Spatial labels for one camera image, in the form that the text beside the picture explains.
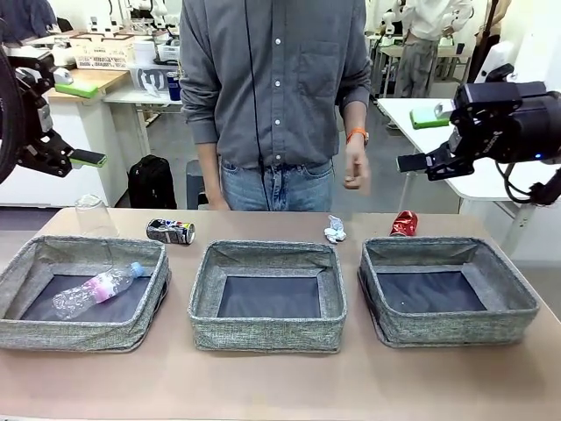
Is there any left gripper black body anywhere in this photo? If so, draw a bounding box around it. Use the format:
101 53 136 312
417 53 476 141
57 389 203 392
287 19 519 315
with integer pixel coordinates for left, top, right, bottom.
14 86 54 151

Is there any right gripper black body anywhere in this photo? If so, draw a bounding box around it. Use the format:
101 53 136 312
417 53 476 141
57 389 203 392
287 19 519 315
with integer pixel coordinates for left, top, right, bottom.
451 81 561 165

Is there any clear plastic cup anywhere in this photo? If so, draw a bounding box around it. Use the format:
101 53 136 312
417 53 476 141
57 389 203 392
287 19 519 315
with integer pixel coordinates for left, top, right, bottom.
74 194 120 239

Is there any crushed red can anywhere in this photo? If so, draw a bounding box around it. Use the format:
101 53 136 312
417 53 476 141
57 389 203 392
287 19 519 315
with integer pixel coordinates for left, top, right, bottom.
389 210 420 238

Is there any white tissue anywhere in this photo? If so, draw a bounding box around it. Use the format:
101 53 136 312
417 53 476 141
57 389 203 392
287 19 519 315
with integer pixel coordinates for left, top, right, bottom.
323 214 348 245

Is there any clear bottle pink label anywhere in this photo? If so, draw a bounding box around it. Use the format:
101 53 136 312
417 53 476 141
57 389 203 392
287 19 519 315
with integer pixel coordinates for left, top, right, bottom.
52 261 146 320

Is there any person's left forearm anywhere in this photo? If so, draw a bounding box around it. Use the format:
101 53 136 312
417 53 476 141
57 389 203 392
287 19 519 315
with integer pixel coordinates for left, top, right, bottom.
336 81 373 144

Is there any person's right forearm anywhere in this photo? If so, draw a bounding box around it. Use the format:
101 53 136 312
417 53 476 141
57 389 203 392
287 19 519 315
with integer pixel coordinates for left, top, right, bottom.
180 82 225 196

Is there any person's left hand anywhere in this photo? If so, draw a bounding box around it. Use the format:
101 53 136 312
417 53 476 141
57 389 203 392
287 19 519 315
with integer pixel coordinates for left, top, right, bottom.
343 140 373 191

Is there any person's right hand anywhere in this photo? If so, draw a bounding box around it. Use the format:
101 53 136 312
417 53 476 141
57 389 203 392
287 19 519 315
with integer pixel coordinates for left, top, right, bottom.
204 188 231 211

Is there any white desk wooden top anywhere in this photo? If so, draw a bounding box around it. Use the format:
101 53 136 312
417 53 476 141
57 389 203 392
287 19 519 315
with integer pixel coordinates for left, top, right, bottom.
0 68 132 208

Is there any wooden crate with print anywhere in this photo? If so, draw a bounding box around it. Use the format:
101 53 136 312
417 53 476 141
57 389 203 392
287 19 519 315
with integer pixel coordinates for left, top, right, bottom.
68 33 136 70

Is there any small white table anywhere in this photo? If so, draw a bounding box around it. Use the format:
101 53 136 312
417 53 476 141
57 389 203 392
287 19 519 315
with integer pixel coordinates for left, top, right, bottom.
103 85 185 154

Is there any orange wristband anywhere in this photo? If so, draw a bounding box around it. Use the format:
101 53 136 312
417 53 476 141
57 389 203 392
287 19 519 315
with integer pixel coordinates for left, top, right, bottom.
344 125 370 146

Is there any large white table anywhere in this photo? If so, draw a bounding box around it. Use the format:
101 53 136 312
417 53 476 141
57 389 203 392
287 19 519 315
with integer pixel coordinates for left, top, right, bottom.
376 96 561 255

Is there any black backpack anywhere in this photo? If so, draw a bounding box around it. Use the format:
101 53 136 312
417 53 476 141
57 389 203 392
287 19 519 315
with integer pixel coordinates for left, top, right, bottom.
126 153 179 211

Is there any white box with logo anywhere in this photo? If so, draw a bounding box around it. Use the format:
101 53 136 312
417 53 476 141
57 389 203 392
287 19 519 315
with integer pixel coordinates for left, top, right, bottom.
130 65 170 93

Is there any white bucket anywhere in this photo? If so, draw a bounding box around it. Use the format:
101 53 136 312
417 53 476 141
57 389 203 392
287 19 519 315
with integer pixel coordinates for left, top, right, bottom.
133 39 155 63

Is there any bystander in brown top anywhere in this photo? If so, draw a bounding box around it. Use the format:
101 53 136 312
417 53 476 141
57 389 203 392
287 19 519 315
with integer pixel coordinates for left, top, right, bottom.
471 0 514 84

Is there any bystander in blue shirt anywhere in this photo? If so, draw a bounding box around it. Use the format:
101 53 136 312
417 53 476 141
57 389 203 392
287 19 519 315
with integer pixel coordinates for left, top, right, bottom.
0 0 58 43

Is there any blue drink can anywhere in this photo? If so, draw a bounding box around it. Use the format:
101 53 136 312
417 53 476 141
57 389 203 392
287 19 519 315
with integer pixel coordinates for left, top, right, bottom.
166 71 181 103

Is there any bystander in white shirt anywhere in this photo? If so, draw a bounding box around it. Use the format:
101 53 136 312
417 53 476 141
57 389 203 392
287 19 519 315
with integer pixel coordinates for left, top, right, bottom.
396 0 474 100

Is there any white plastic crate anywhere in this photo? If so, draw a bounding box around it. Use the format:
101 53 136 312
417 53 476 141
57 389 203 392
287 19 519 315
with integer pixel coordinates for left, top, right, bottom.
156 41 181 62

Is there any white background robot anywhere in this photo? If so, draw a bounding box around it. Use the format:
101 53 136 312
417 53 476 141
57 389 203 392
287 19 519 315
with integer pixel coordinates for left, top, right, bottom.
380 0 407 39

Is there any crushed black Pepsi can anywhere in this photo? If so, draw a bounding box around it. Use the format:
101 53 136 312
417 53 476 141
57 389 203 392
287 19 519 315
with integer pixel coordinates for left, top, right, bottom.
146 218 196 246

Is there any person in grey shirt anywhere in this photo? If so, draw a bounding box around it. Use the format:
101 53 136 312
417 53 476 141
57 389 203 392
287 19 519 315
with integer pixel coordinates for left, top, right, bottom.
179 0 373 212

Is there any grey fabric basket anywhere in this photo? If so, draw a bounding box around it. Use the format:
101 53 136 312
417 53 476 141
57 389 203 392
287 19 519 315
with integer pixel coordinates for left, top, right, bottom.
0 235 172 354
188 239 348 354
358 236 541 350

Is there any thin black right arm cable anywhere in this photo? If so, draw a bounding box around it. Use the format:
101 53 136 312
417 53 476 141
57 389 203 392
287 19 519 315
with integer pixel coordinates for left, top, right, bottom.
494 158 535 203

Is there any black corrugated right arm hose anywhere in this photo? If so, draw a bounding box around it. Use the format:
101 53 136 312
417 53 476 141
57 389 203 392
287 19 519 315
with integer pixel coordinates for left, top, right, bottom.
528 168 561 206

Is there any thin black lanyard cable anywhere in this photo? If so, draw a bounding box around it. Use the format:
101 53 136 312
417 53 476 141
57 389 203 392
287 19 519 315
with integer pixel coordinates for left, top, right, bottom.
245 0 269 211

